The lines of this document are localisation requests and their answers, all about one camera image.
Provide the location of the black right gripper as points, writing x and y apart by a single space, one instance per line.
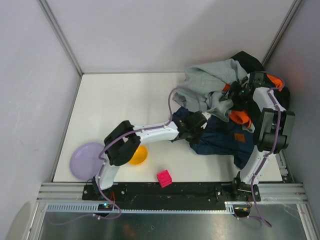
233 92

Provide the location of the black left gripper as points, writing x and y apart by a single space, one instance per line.
198 120

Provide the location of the black cloth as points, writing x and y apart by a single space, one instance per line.
251 64

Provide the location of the grey cloth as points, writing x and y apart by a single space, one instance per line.
205 84

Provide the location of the dark blue cloth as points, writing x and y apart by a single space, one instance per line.
221 138

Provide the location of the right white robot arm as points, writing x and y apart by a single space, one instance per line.
273 125

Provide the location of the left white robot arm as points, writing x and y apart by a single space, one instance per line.
121 144

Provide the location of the orange cloth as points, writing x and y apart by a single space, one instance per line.
238 116

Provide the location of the yellow plastic bowl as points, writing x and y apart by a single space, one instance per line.
140 156

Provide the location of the pink cube block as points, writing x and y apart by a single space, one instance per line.
164 178

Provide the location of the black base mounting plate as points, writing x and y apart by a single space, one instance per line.
176 196

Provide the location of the purple plastic plate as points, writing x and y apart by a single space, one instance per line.
84 162

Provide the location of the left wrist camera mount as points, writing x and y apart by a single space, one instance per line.
206 115

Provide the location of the grey slotted cable duct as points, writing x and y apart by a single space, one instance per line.
106 208

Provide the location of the right aluminium corner post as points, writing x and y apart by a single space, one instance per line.
289 17

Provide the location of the aluminium corner post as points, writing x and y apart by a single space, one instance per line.
52 20
289 17

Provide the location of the aluminium frame rail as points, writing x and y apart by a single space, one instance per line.
285 205

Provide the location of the left aluminium corner post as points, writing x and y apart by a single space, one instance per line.
52 20

